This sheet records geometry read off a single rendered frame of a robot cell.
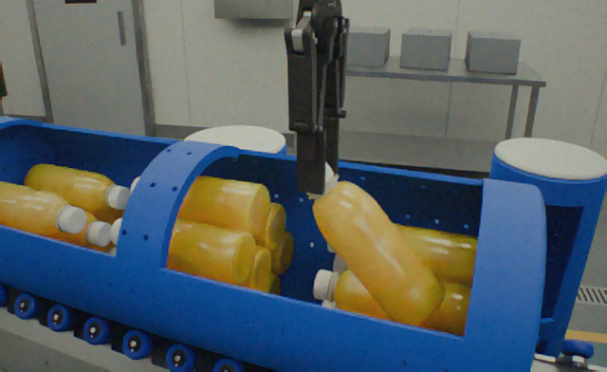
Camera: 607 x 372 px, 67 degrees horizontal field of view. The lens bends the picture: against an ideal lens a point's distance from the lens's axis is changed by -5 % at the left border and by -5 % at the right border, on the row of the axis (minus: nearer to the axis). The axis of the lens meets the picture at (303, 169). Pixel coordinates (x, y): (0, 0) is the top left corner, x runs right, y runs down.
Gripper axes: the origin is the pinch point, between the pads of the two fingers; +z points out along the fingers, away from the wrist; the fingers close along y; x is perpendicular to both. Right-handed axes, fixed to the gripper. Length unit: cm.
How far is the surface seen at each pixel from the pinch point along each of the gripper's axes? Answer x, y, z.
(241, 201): 11.4, 3.1, 9.0
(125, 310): 22.7, -8.5, 21.3
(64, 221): 38.7, -1.6, 15.0
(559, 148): -39, 87, 23
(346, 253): -4.5, -3.3, 9.4
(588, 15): -89, 359, 3
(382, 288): -8.7, -3.4, 12.9
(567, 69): -81, 358, 44
